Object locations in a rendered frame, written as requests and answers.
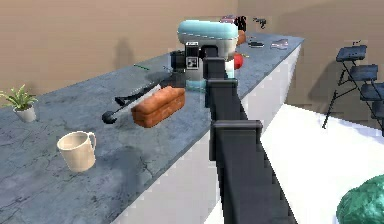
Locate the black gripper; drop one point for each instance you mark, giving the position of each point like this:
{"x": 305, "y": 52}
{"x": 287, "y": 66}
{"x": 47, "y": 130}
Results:
{"x": 177, "y": 61}

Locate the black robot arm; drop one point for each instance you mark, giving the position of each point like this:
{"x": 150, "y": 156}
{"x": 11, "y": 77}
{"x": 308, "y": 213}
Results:
{"x": 240, "y": 160}

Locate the teal and white kitchen appliance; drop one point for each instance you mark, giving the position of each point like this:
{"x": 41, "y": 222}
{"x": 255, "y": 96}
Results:
{"x": 206, "y": 31}

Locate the brown bread loaf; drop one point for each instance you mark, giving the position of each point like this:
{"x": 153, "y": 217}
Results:
{"x": 158, "y": 107}

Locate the thin green pencil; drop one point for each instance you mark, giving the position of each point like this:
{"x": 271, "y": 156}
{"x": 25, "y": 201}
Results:
{"x": 141, "y": 67}

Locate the cream mug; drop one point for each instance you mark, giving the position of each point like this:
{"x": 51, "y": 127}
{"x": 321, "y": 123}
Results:
{"x": 76, "y": 151}

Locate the white counter with grey top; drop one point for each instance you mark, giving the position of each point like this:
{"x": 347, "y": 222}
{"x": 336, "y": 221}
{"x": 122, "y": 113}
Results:
{"x": 66, "y": 186}

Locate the green plant in white pot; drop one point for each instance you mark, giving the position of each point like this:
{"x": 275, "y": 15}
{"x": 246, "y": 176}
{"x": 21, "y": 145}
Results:
{"x": 22, "y": 106}

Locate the red apple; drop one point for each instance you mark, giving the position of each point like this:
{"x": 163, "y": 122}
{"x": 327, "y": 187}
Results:
{"x": 238, "y": 61}

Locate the pink flat object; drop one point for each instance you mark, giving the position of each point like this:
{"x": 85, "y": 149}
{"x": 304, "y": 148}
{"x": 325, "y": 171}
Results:
{"x": 227, "y": 18}

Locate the brown round food item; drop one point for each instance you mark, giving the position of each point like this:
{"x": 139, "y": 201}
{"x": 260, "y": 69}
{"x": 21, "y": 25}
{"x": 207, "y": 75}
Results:
{"x": 241, "y": 37}

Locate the small black object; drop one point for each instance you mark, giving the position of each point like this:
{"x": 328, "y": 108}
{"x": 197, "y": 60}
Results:
{"x": 240, "y": 23}

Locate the flat black object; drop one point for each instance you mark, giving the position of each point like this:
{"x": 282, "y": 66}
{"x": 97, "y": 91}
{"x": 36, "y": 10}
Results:
{"x": 256, "y": 43}

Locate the black bent tap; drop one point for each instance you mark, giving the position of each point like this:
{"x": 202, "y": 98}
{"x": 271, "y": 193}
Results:
{"x": 260, "y": 22}

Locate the flat grey object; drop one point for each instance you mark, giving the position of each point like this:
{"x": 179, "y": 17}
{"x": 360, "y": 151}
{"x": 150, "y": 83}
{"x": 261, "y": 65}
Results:
{"x": 279, "y": 43}

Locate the dark blue tiered stand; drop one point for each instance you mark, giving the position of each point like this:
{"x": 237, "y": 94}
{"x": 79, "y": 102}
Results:
{"x": 363, "y": 73}

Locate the teal green rounded lump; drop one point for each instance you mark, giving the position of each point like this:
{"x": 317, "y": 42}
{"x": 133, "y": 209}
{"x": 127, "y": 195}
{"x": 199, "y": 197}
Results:
{"x": 363, "y": 201}

